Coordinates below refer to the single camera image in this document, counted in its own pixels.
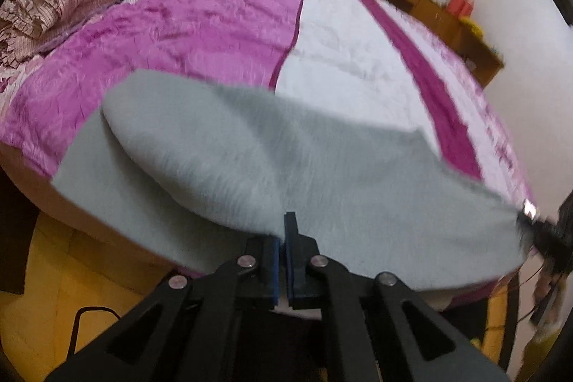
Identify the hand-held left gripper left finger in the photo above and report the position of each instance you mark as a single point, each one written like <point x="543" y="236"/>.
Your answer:
<point x="274" y="270"/>

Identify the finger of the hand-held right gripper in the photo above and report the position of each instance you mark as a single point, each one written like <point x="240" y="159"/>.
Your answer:
<point x="529" y="213"/>

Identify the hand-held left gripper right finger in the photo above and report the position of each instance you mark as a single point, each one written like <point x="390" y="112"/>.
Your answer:
<point x="290" y="274"/>

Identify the grey pants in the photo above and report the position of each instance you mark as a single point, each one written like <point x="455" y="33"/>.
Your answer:
<point x="268" y="158"/>

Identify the magenta and white bedspread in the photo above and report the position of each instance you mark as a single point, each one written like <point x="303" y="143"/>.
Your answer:
<point x="179" y="28"/>

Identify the dark wooden nightstand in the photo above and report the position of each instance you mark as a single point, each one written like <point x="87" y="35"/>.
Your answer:
<point x="15" y="230"/>

